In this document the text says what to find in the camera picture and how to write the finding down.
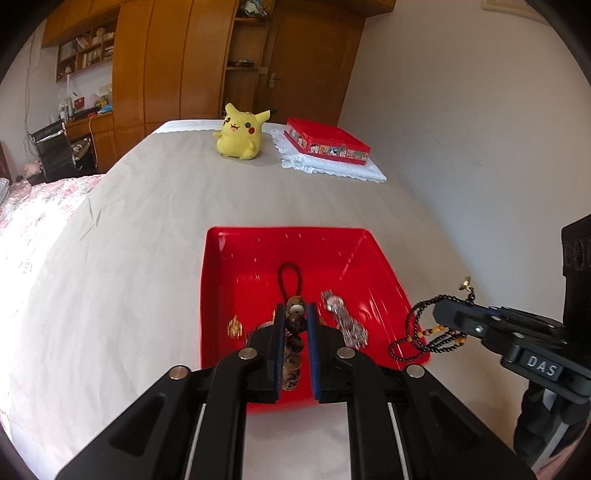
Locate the red printed box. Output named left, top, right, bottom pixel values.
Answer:
left=283, top=117, right=371, bottom=166

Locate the yellow plush toy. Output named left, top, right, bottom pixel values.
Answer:
left=212, top=102, right=273, bottom=161

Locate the wooden bookshelf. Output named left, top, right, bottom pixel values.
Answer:
left=41, top=0, right=123, bottom=84

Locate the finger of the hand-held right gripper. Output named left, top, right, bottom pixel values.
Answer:
left=433, top=295, right=568, bottom=352

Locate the black office chair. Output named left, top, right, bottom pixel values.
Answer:
left=28, top=121, right=80, bottom=183

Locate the silver link bracelet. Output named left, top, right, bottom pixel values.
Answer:
left=321, top=290, right=370, bottom=349

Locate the red plastic tray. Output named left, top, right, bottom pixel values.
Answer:
left=199, top=226, right=432, bottom=409

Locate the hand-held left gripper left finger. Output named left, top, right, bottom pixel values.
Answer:
left=54, top=302, right=286, bottom=480

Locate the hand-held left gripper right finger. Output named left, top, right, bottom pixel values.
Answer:
left=307, top=302, right=536, bottom=480

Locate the pink floral blanket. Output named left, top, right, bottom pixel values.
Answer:
left=0, top=173, right=109, bottom=259

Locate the white folded towel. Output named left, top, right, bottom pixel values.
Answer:
left=270, top=128, right=387, bottom=184

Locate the wooden door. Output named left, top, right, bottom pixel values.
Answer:
left=265, top=0, right=365, bottom=127

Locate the wooden desk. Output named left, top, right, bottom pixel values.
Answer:
left=65, top=111, right=117, bottom=175

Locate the black bead necklace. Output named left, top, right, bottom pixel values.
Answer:
left=388, top=276, right=476, bottom=365

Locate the wooden wardrobe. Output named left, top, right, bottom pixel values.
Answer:
left=113, top=0, right=271, bottom=139

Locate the brown bead string with loop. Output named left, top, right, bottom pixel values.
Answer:
left=276, top=263, right=306, bottom=393

